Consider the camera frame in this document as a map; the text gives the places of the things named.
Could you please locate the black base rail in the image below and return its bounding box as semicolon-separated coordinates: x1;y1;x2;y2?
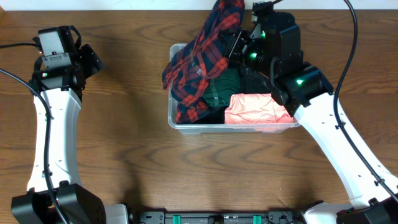
134;210;306;224

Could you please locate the pink garment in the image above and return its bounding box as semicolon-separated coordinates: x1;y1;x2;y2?
224;93;294;124

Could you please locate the large black garment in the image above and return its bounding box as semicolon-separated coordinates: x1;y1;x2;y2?
197;106;227;124

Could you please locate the red plaid flannel shirt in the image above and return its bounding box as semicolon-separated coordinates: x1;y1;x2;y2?
162;0;245;124

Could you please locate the dark green garment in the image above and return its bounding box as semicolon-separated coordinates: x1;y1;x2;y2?
202;68;241;108

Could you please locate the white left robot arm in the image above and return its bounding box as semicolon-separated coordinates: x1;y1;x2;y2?
11;26;130;223

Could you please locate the clear plastic storage bin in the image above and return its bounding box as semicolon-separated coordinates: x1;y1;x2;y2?
167;42;301;134

